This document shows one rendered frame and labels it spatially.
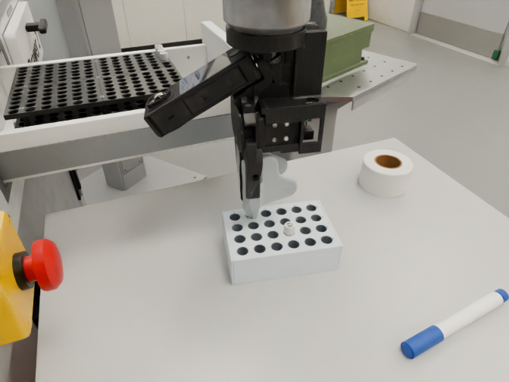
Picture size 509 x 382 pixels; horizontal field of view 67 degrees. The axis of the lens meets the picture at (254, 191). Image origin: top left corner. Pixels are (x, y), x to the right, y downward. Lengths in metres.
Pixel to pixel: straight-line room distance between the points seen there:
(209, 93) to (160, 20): 3.35
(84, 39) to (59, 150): 1.10
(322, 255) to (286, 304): 0.07
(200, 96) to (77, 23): 1.25
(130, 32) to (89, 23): 2.09
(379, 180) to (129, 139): 0.34
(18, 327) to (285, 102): 0.28
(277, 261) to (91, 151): 0.26
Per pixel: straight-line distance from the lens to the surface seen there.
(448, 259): 0.52
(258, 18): 0.33
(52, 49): 2.31
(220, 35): 0.67
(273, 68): 0.37
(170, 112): 0.36
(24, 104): 0.56
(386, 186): 0.57
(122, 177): 1.83
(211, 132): 0.53
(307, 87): 0.38
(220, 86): 0.36
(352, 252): 0.49
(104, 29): 1.63
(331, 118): 1.09
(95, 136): 0.51
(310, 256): 0.43
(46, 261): 0.32
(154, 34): 3.71
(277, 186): 0.42
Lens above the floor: 1.10
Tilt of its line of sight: 37 degrees down
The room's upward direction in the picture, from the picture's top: straight up
